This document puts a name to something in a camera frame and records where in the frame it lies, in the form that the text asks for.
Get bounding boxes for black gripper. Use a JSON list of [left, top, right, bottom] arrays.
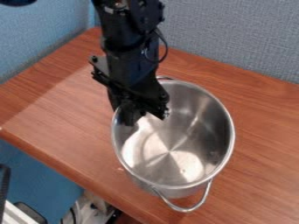
[[89, 38, 170, 127]]

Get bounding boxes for stainless steel pot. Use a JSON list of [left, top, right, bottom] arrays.
[[111, 77, 237, 213]]

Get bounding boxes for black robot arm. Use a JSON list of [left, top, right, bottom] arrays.
[[90, 0, 170, 126]]

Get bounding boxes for white radiator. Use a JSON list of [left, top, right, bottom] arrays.
[[0, 201, 49, 224]]

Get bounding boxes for white cables under table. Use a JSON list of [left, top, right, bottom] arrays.
[[61, 191, 122, 224]]

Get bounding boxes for black strap loop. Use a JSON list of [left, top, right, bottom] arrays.
[[0, 164, 13, 217]]

